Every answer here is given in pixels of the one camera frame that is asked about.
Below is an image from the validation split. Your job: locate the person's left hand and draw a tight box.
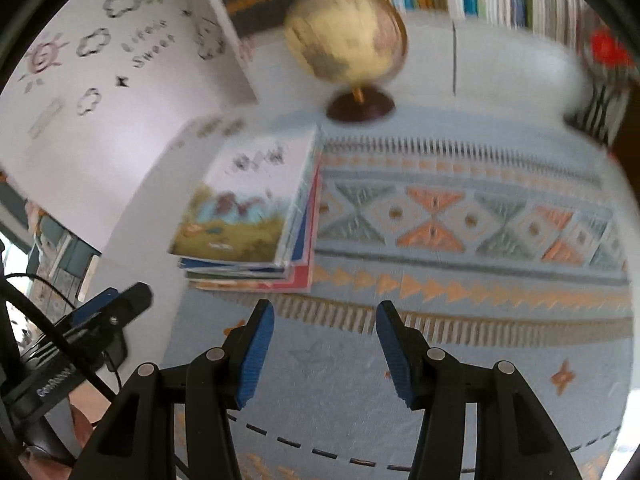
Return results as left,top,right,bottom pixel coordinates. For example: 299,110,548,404
22,402,101,480

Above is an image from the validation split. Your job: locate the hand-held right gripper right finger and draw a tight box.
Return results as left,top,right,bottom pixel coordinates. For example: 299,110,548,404
375,300,583,480

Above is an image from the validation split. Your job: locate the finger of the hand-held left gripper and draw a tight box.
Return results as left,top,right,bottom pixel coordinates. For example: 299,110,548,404
70,287,121,327
92,282,153,333

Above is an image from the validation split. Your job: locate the patterned blue table mat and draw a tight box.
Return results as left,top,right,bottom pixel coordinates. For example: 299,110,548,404
162,97,633,480

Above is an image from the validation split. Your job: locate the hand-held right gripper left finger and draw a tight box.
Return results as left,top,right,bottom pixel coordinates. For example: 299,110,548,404
67,299,276,480

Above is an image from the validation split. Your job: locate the beige globe on wooden stand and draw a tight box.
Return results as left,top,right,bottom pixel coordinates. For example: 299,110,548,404
282,0,408,123

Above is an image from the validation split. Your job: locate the black cable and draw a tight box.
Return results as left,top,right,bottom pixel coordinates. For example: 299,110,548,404
0,272,123,401

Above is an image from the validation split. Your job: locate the stack of books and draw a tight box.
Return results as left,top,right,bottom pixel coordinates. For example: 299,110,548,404
167,127,323,295

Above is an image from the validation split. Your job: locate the round embroidered fan ornament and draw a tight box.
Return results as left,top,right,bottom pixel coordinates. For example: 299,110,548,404
565,10,633,148

